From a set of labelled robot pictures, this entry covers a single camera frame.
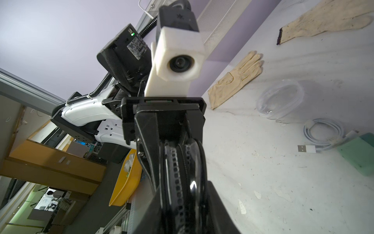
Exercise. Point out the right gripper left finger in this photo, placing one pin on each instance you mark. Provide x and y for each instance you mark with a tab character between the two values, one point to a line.
146	213

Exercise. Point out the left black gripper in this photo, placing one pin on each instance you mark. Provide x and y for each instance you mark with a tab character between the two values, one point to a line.
152	120

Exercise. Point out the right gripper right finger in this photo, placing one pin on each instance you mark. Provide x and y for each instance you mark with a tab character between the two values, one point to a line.
218	219

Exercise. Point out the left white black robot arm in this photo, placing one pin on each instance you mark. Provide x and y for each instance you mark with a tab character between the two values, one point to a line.
97	116

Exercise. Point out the yellow bin outside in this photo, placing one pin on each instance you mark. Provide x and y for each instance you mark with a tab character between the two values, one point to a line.
127	181

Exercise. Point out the beige leather glove on table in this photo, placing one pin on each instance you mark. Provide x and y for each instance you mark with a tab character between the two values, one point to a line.
249	68

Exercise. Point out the wooden shelf outside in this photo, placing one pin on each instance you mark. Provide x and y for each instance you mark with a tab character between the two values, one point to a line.
40	164

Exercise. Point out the left green charger plug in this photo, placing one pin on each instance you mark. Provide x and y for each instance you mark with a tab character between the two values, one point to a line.
359	152

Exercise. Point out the white knit glove on table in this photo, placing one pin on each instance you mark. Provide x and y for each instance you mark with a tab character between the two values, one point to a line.
328	16

